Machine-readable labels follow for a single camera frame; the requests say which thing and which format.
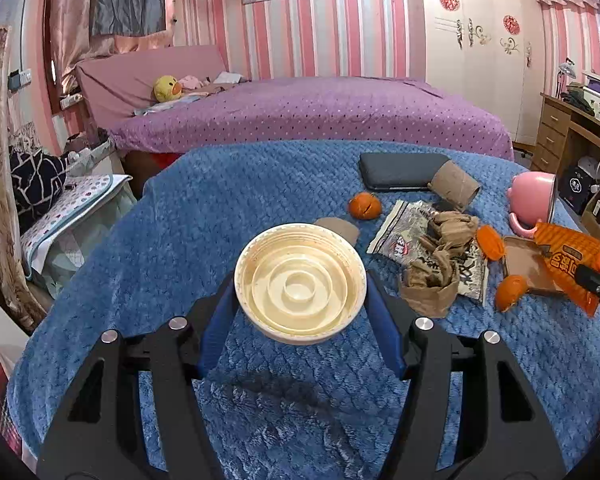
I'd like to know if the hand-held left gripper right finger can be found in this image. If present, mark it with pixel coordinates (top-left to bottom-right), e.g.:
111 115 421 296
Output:
365 270 568 480

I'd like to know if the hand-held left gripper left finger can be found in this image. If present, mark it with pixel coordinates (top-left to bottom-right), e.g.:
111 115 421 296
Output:
37 270 241 480

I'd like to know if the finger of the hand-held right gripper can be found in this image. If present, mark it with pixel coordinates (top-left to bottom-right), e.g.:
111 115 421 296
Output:
576 264 600 306

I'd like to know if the orange snack packet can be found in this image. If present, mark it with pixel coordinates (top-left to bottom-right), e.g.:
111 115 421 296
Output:
532 221 600 317

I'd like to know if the silver black snack wrapper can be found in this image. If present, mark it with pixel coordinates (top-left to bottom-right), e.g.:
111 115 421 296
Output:
367 200 491 306

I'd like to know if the crumpled brown paper bag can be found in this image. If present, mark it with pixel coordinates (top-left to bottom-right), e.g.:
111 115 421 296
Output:
399 211 481 318

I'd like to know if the brown cardboard piece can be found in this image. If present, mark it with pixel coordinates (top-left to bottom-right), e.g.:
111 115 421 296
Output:
501 236 563 296
313 217 361 247

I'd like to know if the orange peel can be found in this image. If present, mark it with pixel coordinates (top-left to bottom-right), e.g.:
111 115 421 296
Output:
495 275 528 311
349 192 382 221
476 225 507 262

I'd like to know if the black paper bag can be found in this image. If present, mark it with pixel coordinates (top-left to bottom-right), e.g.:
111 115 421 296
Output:
557 165 598 213

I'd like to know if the blue fleece blanket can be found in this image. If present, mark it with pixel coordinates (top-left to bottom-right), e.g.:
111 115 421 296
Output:
7 139 600 480

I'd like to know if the black wallet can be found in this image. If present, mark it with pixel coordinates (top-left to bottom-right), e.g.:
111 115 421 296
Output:
358 152 452 192

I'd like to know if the wooden desk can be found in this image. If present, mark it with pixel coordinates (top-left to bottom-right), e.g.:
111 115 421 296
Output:
530 92 600 241

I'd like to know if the cardboard tube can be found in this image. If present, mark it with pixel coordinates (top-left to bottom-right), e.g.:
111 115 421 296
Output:
427 160 482 211

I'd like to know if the dark cloth on desk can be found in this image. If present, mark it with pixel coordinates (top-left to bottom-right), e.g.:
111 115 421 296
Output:
560 85 596 116

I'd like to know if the dotted white cushion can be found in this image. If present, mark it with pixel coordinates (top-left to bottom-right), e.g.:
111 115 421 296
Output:
20 174 133 281

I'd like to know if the desk lamp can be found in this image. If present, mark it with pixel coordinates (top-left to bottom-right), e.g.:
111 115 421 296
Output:
555 59 577 100

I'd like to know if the bed with purple dotted cover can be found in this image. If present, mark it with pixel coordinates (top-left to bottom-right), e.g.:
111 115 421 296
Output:
107 77 516 161

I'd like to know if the white wardrobe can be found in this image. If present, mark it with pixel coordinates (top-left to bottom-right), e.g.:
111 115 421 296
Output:
417 0 546 146

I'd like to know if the black white patterned cloth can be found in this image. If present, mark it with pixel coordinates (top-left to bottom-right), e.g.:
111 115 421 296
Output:
9 147 68 231

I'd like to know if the yellow duck plush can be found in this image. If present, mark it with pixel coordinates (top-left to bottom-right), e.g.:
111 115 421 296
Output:
153 75 184 102

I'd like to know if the pink headboard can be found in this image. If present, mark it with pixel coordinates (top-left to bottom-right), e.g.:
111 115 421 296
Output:
75 44 228 131

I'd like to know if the pink satin curtain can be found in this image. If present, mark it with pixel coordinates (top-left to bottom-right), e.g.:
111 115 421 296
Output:
45 0 176 91

